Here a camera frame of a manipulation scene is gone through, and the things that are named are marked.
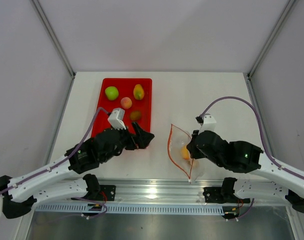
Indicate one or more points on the aluminium front rail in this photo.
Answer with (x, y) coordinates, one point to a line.
(169, 191)

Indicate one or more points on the yellow green mango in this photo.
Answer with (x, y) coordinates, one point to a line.
(138, 92)

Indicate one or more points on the pink peach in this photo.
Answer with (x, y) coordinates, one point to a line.
(126, 103)

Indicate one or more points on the orange yellow fruit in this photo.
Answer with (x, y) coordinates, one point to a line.
(185, 154)

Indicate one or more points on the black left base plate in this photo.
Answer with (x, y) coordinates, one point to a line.
(107, 193)

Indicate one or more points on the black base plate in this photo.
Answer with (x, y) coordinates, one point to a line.
(107, 193)
(222, 195)

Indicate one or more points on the green apple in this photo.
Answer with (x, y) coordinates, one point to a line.
(111, 93)

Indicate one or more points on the white slotted cable duct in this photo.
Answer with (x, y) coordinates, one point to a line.
(122, 208)

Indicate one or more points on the left aluminium frame post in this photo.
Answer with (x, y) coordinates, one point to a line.
(52, 36)

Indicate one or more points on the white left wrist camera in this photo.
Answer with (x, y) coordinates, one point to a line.
(115, 119)

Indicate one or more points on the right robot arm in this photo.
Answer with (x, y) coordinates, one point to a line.
(285, 184)

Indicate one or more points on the aluminium frame post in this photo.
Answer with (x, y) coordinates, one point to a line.
(274, 33)
(52, 36)

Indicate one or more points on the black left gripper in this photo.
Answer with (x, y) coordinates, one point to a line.
(144, 137)

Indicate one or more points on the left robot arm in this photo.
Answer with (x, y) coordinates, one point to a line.
(69, 177)

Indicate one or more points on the clear zip top bag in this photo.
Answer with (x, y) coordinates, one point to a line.
(176, 140)

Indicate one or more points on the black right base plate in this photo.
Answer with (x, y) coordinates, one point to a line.
(222, 195)

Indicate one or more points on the brown kiwi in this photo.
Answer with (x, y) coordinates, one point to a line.
(135, 115)

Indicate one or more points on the right aluminium frame post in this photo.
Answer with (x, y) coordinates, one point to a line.
(274, 33)

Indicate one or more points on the red plastic tray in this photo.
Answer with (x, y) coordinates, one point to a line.
(125, 87)

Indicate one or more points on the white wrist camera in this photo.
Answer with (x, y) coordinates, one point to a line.
(207, 122)
(115, 119)

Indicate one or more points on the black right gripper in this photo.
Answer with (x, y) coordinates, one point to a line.
(192, 148)

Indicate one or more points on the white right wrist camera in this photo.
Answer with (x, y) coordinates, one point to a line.
(207, 122)

